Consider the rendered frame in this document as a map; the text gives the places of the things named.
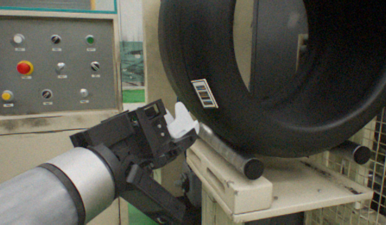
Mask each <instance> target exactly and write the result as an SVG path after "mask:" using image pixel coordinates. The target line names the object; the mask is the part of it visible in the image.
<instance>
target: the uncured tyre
mask: <svg viewBox="0 0 386 225"><path fill-rule="evenodd" d="M302 1H303V3H304V6H305V9H306V14H307V23H308V39H307V47H306V51H305V55H304V57H303V60H302V63H301V65H300V66H299V68H298V70H297V71H296V73H295V75H294V76H293V78H292V79H291V80H290V81H289V82H288V83H287V84H286V85H285V87H284V88H283V89H281V90H280V91H279V92H277V93H276V94H275V95H272V96H271V97H269V98H267V99H264V100H262V101H258V102H256V101H255V100H254V99H253V97H252V96H251V94H250V93H249V91H248V90H247V87H246V85H245V84H244V81H243V79H242V76H241V74H240V71H239V69H238V65H237V60H236V55H235V51H234V39H233V23H234V11H235V7H236V0H161V3H160V7H159V15H158V39H159V50H160V54H161V60H162V64H163V66H164V70H165V73H166V75H167V79H168V81H169V83H170V85H171V87H172V89H173V91H174V93H175V94H176V95H177V97H178V99H179V100H180V101H181V103H182V104H183V105H184V106H185V107H186V109H187V110H188V111H189V112H190V113H191V114H193V115H194V116H195V117H196V118H197V119H199V121H201V122H202V123H203V124H205V125H206V126H208V127H209V128H210V129H212V130H213V131H215V132H216V133H217V134H219V135H220V136H222V137H223V138H224V139H226V140H227V141H229V142H231V143H233V144H235V145H236V146H238V147H240V148H242V149H245V150H247V151H250V152H253V153H256V154H260V155H263V156H267V157H276V158H300V157H308V156H311V155H315V154H320V153H322V152H325V151H327V150H329V149H332V148H334V147H336V146H338V145H340V144H341V143H342V142H344V141H345V140H347V139H348V138H350V137H351V136H353V135H355V134H356V133H357V132H358V131H359V130H360V129H362V128H363V127H364V126H366V125H367V124H368V123H369V122H371V121H372V120H373V119H374V117H375V116H376V115H377V114H378V113H379V112H380V111H381V110H382V109H383V108H384V107H385V105H386V0H302ZM204 79H205V80H206V82H207V84H208V86H209V88H210V90H211V93H212V95H213V97H214V100H215V102H216V104H217V106H218V108H204V107H203V105H202V103H201V101H200V99H199V97H198V95H197V93H196V91H195V88H194V86H193V84H192V83H191V82H192V81H197V80H204Z"/></svg>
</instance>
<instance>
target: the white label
mask: <svg viewBox="0 0 386 225"><path fill-rule="evenodd" d="M191 83H192V84H193V86H194V88H195V91H196V93H197V95H198V97H199V99H200V101H201V103H202V105H203V107H204V108H218V106H217V104H216V102H215V100H214V97H213V95H212V93H211V90H210V88H209V86H208V84H207V82H206V80H205V79H204V80H197V81H192V82H191Z"/></svg>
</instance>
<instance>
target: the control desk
mask: <svg viewBox="0 0 386 225"><path fill-rule="evenodd" d="M123 111H124V106H123V84H122V83H121V61H120V38H119V26H118V15H116V14H87V13H68V12H51V11H16V10H0V184H1V183H3V182H6V181H7V180H9V179H12V178H13V177H15V176H18V175H21V174H23V173H25V172H27V171H28V170H29V169H31V168H33V167H36V166H39V165H41V164H43V163H45V162H47V161H49V160H51V159H53V158H55V157H57V156H59V155H61V154H63V153H65V152H67V151H69V150H71V149H72V148H74V146H73V144H72V142H71V140H70V138H69V136H70V135H73V134H75V133H78V132H80V131H83V130H86V129H89V128H91V127H93V126H96V125H98V124H101V121H104V120H106V119H107V118H109V117H112V116H113V115H116V114H118V113H121V112H123ZM86 225H129V220H128V202H127V201H125V200H124V199H123V198H121V197H120V196H119V197H118V198H117V199H115V200H114V201H113V203H112V204H111V206H109V207H108V208H107V209H106V210H104V211H103V212H102V213H100V214H99V215H98V216H96V217H95V218H94V219H93V220H91V221H90V222H88V223H87V224H86Z"/></svg>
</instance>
